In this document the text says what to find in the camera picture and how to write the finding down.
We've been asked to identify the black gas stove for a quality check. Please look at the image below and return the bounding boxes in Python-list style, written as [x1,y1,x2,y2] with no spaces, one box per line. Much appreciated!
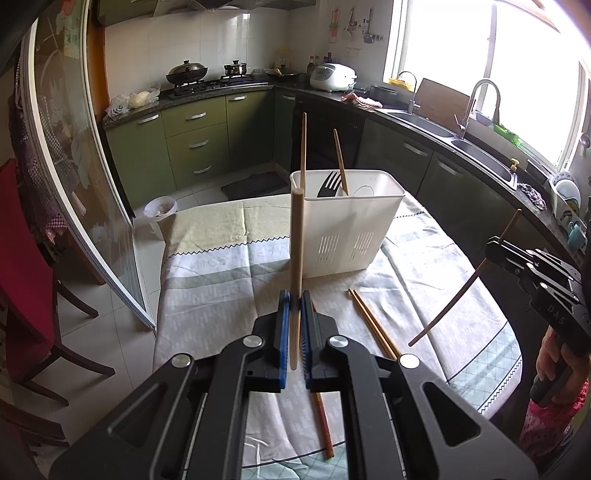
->
[167,76,269,100]

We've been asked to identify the black wok with lid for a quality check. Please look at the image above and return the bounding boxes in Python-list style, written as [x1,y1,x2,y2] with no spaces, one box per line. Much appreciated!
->
[166,59,209,86]

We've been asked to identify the white rice cooker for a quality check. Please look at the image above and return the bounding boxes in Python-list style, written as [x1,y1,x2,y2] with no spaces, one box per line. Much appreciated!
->
[309,64,358,92]

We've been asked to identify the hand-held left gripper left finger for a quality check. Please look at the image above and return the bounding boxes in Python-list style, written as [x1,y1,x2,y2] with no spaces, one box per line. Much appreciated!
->
[48,290,291,480]

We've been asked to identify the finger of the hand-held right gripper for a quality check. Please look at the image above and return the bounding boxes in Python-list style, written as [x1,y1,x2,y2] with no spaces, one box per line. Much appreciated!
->
[485,248,536,280]
[487,235,543,267]

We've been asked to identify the pink dish cloth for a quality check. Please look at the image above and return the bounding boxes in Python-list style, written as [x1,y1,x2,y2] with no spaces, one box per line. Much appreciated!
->
[342,92,384,109]

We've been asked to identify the steel range hood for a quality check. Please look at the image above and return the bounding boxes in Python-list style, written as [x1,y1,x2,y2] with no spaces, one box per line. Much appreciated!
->
[203,0,305,11]

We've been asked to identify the steel sink basin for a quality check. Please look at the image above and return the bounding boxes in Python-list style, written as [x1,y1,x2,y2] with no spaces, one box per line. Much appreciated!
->
[450,137,518,190]
[385,108,455,138]

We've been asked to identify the person's right hand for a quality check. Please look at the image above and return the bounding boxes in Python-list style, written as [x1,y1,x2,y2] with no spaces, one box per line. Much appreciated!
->
[536,330,591,407]

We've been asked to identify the red covered wooden chair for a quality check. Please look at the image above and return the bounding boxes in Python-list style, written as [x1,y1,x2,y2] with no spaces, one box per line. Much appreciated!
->
[0,159,116,407]

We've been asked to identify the dark floor mat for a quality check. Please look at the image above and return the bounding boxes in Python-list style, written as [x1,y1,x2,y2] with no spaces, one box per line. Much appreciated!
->
[221,172,289,199]

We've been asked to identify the sliding glass door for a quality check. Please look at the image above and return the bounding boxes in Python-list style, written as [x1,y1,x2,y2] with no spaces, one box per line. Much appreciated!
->
[18,0,158,330]

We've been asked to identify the dark cooking pot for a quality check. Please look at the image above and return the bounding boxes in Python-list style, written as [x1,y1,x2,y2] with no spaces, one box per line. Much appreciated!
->
[369,84,399,104]

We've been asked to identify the dish rack with dishes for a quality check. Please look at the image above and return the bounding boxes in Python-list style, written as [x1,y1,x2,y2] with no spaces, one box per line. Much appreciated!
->
[549,171,591,252]

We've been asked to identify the dark scouring cloth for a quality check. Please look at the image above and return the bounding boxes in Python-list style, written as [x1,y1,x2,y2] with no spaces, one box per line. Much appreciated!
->
[517,182,548,210]

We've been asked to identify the condiment bottles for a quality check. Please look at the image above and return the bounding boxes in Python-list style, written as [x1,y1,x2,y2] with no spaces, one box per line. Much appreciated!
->
[307,52,333,75]

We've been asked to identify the white lined trash bin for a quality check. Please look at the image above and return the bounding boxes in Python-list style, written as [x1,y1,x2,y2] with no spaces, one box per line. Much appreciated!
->
[144,196,178,241]

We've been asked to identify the black plastic fork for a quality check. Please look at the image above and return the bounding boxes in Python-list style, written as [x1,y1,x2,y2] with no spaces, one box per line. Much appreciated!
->
[316,171,342,198]

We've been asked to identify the dark green sink cabinets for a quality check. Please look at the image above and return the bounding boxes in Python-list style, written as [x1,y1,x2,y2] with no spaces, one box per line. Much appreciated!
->
[272,90,555,259]

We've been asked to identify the person's right forearm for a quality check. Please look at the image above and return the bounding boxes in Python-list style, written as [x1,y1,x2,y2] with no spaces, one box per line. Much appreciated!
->
[519,399,578,462]

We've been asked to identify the white plastic bags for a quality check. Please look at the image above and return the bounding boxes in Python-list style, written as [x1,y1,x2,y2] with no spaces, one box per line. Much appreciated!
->
[108,85,161,118]

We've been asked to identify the small steel faucet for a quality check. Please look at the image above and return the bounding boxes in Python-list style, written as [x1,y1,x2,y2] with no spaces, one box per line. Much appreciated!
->
[396,71,421,115]

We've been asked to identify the wooden cutting board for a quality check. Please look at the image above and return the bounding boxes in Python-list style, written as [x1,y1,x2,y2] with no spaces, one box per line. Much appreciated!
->
[418,78,472,132]

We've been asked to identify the green drawer base cabinets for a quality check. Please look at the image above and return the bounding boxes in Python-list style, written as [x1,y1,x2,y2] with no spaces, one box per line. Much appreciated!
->
[104,83,278,208]

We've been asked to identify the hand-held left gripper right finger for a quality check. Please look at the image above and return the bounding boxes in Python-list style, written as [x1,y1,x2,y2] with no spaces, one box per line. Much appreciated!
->
[299,290,539,480]

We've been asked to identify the dark kitchen countertop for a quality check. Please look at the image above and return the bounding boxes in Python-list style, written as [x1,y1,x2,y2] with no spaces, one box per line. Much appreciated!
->
[102,78,591,278]

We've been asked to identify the kitchen window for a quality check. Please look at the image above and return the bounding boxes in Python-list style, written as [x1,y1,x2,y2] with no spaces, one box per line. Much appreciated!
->
[383,0,591,167]

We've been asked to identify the white plastic utensil holder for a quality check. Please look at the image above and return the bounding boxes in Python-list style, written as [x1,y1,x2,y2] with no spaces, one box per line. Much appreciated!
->
[290,170,407,280]

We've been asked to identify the black frying pan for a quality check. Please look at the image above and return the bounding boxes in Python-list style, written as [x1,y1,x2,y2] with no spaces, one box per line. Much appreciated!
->
[265,67,308,83]

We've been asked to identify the green wall cabinets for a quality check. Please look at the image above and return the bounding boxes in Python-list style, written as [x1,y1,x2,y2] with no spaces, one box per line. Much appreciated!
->
[95,0,158,14]

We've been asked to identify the wooden chopstick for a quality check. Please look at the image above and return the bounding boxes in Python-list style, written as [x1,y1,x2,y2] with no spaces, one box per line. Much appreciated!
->
[310,298,335,459]
[290,188,305,371]
[348,288,399,361]
[408,209,522,348]
[353,289,403,360]
[300,112,308,191]
[333,129,350,195]

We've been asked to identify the tall steel faucet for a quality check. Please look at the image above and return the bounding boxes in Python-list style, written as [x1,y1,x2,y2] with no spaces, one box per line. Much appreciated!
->
[455,79,502,139]

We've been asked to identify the wall hooks with utensils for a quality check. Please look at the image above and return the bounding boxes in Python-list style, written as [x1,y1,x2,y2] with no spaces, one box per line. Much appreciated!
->
[344,7,386,44]

